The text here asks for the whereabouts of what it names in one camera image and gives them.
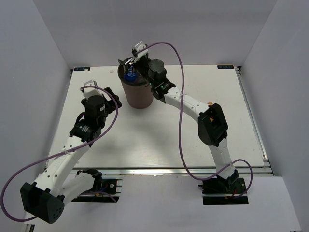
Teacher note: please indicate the blue table sticker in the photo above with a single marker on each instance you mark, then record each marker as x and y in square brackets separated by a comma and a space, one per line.
[225, 66]
[81, 69]

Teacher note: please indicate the left blue table sticker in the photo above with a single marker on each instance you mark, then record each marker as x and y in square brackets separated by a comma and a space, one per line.
[81, 69]

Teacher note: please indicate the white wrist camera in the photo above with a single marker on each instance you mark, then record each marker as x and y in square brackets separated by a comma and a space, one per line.
[138, 51]
[88, 90]

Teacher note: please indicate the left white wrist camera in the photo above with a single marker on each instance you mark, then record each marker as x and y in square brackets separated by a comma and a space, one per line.
[88, 90]

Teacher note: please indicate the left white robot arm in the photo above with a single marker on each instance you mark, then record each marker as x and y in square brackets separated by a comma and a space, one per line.
[47, 196]

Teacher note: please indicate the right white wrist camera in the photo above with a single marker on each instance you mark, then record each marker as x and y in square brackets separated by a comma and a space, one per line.
[138, 51]

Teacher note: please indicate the Pocari Sweat blue bottle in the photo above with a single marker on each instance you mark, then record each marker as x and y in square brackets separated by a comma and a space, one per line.
[130, 75]

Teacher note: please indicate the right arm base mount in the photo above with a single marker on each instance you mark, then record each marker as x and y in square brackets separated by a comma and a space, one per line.
[215, 194]

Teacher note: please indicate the brown plastic waste bin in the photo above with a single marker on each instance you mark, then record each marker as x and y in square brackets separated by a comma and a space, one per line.
[138, 93]

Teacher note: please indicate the right blue table sticker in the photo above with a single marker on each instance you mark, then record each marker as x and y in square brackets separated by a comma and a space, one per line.
[225, 66]

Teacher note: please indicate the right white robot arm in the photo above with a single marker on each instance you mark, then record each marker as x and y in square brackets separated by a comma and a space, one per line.
[211, 123]

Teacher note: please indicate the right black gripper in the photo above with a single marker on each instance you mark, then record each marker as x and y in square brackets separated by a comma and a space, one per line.
[125, 64]

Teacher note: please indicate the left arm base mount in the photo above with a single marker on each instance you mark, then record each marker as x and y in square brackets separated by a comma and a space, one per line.
[105, 189]

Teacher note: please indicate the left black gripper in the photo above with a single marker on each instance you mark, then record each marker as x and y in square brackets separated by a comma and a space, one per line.
[111, 107]

